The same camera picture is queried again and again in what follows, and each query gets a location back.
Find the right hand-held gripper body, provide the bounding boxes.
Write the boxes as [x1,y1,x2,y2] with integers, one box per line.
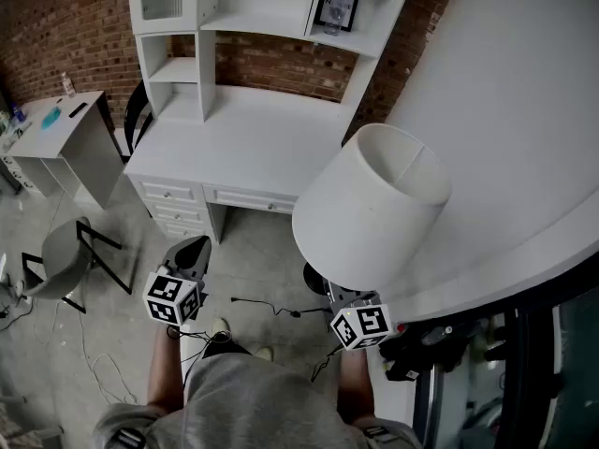
[327,281,392,352]

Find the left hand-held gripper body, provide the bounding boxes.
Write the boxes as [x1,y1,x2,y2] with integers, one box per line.
[142,262,208,326]

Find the white table lamp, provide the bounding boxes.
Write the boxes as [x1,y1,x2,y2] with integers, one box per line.
[292,123,453,295]

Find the person's left forearm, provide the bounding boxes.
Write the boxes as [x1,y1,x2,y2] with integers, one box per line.
[147,325,184,414]

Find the person's right forearm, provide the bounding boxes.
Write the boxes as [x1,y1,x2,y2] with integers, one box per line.
[337,346,376,428]

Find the black trousers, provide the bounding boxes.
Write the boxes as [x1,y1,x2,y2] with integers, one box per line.
[200,338,254,359]

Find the grey shirt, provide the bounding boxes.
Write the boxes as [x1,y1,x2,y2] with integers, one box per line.
[92,353,423,449]

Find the small white table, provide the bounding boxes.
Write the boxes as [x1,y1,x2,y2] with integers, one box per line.
[2,90,124,210]

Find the teal cloth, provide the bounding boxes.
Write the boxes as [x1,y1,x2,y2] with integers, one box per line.
[40,106,64,132]

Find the white crumpled object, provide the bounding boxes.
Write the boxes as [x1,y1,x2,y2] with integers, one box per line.
[1,120,32,152]

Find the large white furniture top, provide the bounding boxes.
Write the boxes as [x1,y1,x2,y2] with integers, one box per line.
[344,0,599,325]

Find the black framed picture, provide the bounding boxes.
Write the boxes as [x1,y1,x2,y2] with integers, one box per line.
[313,0,361,33]

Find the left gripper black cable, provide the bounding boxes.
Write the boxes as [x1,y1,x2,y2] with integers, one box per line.
[168,325,233,362]

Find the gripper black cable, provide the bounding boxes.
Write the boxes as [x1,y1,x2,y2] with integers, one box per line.
[310,343,348,384]
[168,325,233,362]

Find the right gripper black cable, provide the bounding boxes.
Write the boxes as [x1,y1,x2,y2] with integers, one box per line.
[310,343,348,384]

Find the white floor cable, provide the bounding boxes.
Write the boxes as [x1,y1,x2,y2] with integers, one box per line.
[32,297,138,406]

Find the grey chair with black frame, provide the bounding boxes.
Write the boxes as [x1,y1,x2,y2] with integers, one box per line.
[21,216,138,315]

